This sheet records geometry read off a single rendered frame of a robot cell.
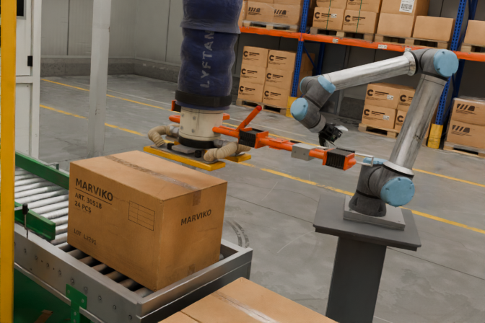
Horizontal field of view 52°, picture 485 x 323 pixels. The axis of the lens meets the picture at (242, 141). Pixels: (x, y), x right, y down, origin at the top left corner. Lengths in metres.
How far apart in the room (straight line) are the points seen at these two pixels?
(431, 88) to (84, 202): 1.63
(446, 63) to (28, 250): 2.04
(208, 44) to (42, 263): 1.22
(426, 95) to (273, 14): 7.77
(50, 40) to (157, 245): 10.55
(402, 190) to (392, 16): 6.92
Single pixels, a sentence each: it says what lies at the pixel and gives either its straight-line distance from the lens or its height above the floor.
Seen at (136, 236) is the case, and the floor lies 0.75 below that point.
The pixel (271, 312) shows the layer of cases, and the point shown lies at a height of 0.54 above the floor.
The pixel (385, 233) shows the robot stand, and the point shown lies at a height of 0.75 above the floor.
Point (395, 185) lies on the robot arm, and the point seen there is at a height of 1.01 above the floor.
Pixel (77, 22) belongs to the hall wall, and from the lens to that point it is 12.79.
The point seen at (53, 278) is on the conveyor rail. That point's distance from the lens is 2.40.
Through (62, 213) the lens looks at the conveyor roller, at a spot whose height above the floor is 0.54.
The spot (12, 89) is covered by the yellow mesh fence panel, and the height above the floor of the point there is 1.28.
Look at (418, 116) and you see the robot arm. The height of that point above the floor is 1.32.
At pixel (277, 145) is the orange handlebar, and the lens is 1.82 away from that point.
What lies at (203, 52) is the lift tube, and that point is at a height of 1.52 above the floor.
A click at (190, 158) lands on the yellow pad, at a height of 1.12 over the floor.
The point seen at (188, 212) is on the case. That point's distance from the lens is 2.10.
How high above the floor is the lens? 1.63
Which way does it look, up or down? 13 degrees down
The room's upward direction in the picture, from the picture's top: 7 degrees clockwise
